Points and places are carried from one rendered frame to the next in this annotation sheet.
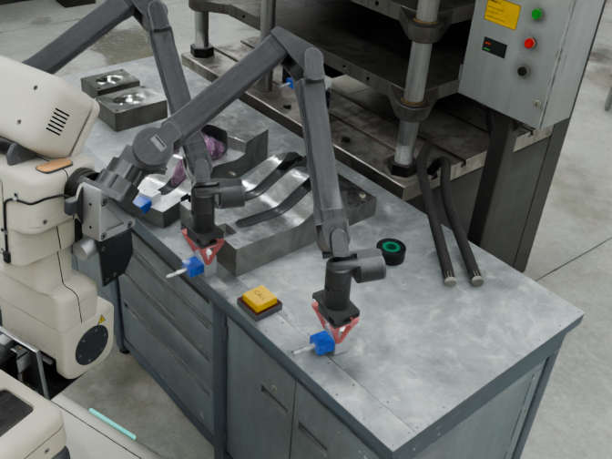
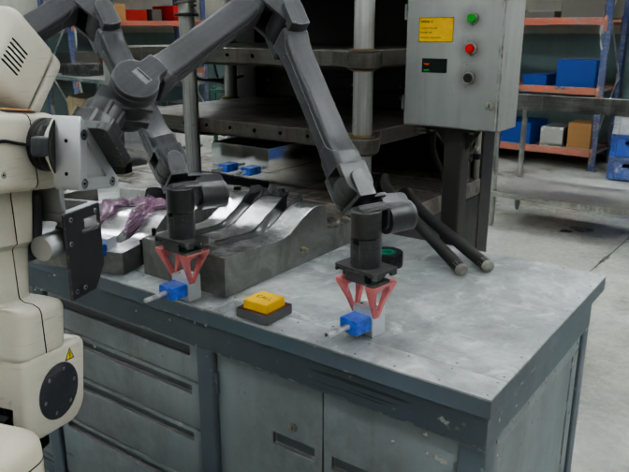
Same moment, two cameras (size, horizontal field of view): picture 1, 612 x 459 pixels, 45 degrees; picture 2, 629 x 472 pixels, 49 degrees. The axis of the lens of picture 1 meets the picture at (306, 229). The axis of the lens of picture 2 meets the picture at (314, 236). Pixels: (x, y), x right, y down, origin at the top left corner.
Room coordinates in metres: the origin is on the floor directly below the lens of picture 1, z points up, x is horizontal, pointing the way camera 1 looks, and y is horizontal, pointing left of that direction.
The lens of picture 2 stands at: (0.07, 0.24, 1.35)
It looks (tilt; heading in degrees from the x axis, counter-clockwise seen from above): 17 degrees down; 349
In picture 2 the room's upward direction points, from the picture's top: straight up
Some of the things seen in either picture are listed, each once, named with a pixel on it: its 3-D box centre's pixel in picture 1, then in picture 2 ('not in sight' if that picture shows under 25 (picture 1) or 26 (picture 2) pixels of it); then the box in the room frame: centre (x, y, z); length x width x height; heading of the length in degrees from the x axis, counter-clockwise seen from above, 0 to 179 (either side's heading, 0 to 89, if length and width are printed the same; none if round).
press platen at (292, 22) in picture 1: (366, 45); (289, 133); (2.74, -0.18, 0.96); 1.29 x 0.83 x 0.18; 43
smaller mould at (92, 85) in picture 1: (110, 86); not in sight; (2.46, 0.75, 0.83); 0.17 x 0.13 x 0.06; 133
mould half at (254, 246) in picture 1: (281, 202); (255, 230); (1.72, 0.07, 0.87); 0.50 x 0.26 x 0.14; 133
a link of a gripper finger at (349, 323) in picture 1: (337, 323); (371, 292); (1.21, -0.09, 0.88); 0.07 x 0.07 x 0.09; 33
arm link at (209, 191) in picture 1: (205, 199); (182, 199); (1.47, 0.25, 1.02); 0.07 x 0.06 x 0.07; 110
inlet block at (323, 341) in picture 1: (318, 343); (351, 325); (1.20, -0.05, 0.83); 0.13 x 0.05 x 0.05; 123
